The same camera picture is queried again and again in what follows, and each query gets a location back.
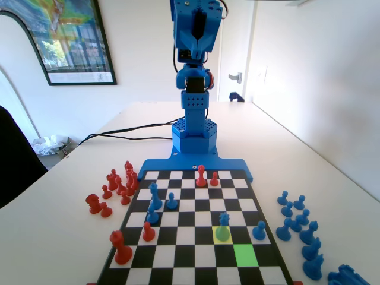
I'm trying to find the blue chess queen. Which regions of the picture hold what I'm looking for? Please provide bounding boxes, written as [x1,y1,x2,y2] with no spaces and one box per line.
[214,211,232,243]
[299,221,320,245]

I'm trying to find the red chess bishop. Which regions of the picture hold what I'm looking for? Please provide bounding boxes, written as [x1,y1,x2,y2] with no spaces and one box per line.
[115,175,127,195]
[195,164,207,188]

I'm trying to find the blue chess king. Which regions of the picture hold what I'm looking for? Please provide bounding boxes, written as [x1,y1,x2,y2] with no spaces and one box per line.
[147,181,163,211]

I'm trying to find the red chess queen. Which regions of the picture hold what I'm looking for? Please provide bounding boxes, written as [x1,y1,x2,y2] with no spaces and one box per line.
[109,230,133,265]

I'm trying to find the blue chess knight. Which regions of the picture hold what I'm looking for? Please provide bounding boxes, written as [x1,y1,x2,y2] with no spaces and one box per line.
[302,236,322,262]
[302,252,325,281]

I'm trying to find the blue chess rook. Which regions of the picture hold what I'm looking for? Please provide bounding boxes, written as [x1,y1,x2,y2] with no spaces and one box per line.
[327,263,372,285]

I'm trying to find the black and white chessboard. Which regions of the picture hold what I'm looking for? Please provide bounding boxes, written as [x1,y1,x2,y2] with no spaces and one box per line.
[96,169,295,285]

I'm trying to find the white door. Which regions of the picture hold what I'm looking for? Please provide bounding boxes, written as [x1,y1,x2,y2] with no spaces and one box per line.
[218,0,256,102]

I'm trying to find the box with crumpled paper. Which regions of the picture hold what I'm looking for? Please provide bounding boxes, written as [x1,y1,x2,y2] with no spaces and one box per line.
[31,135,78,157]

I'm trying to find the black framed poster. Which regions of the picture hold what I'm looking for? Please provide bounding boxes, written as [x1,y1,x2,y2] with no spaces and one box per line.
[0,0,118,87]

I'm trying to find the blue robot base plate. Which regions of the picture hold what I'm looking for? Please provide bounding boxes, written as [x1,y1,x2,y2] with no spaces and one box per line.
[138,151,255,182]

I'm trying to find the thin black power cable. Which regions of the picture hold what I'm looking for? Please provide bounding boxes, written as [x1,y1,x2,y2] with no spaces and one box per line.
[85,132,175,140]
[77,117,186,148]

